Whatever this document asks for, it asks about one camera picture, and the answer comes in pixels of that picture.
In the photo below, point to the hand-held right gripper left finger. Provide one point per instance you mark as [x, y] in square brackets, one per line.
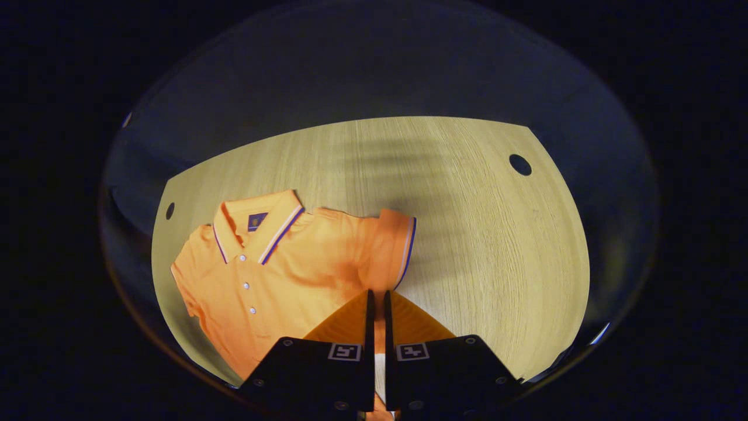
[370, 339]

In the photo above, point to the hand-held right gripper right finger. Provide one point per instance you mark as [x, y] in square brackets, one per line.
[388, 339]

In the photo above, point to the orange polo T-shirt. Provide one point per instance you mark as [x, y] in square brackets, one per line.
[292, 280]

